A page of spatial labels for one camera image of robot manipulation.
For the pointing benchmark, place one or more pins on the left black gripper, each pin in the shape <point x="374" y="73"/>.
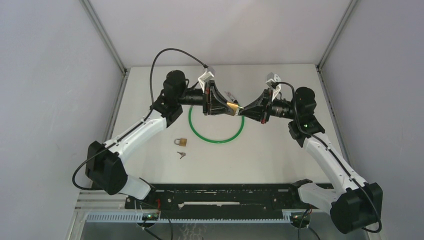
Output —
<point x="214" y="103"/>

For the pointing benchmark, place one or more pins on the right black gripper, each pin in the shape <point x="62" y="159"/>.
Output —
<point x="256" y="110"/>

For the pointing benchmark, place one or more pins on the brass padlock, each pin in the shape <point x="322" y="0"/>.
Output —
<point x="182" y="142"/>
<point x="233" y="109"/>

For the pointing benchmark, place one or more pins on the green cable lock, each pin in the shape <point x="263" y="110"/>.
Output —
<point x="221" y="141"/>

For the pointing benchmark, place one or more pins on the small silver key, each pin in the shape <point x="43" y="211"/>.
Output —
<point x="182" y="154"/>

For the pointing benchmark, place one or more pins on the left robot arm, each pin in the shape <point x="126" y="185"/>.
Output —
<point x="105" y="161"/>

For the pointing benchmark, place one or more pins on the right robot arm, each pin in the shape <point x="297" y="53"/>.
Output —
<point x="353" y="203"/>

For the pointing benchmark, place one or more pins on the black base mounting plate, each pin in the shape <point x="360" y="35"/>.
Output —
<point x="207" y="201"/>

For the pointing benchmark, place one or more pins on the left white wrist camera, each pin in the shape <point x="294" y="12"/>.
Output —
<point x="209" y="73"/>

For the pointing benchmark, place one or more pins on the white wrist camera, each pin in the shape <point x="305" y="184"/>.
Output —
<point x="209" y="73"/>
<point x="273" y="82"/>

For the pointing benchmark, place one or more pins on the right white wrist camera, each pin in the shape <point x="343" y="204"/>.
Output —
<point x="273" y="82"/>

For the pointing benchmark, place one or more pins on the left aluminium frame post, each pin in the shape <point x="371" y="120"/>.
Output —
<point x="102" y="32"/>

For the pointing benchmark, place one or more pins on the aluminium frame post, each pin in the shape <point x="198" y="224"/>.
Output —
<point x="102" y="32"/>
<point x="352" y="5"/>

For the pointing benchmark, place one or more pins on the right aluminium frame post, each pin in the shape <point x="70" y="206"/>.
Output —
<point x="352" y="5"/>

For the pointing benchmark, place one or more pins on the white slotted cable duct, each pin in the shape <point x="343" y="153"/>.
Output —
<point x="153" y="217"/>

